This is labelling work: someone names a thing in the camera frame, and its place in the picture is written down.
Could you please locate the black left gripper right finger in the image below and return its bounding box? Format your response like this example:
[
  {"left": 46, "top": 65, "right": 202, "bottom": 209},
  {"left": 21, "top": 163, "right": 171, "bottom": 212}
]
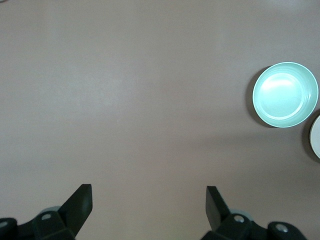
[{"left": 199, "top": 185, "right": 309, "bottom": 240}]

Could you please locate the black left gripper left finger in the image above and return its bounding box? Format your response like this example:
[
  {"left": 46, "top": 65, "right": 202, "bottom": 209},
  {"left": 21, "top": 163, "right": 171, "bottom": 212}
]
[{"left": 0, "top": 184, "right": 93, "bottom": 240}]

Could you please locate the beige round plate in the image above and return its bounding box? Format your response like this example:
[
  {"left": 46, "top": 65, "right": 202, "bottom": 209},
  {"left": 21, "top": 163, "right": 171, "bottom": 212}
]
[{"left": 309, "top": 114, "right": 320, "bottom": 160}]

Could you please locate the light green round plate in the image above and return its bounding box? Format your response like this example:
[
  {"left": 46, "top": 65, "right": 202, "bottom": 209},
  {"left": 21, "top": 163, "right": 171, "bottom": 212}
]
[{"left": 251, "top": 61, "right": 320, "bottom": 129}]

